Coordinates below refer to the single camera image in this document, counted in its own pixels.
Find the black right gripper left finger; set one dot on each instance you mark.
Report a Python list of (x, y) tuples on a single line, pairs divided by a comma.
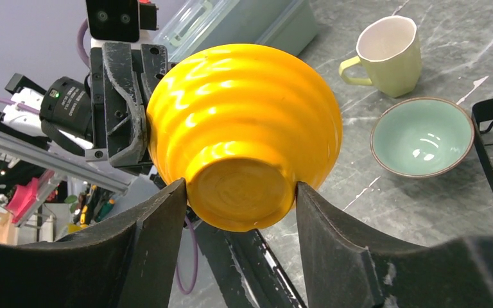
[(127, 260)]

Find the yellow ribbed bowl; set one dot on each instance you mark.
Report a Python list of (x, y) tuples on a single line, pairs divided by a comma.
[(242, 125)]

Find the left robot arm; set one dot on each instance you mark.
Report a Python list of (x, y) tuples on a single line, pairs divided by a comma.
[(66, 116)]

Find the light green ceramic bowl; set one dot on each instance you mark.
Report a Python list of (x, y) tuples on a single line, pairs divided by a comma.
[(422, 137)]

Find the clear plastic storage box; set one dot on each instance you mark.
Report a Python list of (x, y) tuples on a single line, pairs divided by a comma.
[(286, 25)]

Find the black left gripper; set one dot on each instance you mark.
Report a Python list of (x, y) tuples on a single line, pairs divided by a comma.
[(123, 78)]

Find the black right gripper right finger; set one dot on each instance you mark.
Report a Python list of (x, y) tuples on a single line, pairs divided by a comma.
[(347, 263)]

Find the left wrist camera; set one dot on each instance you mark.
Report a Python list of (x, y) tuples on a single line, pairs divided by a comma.
[(120, 20)]

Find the pale yellow mug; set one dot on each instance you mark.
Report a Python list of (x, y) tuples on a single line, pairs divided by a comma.
[(388, 57)]

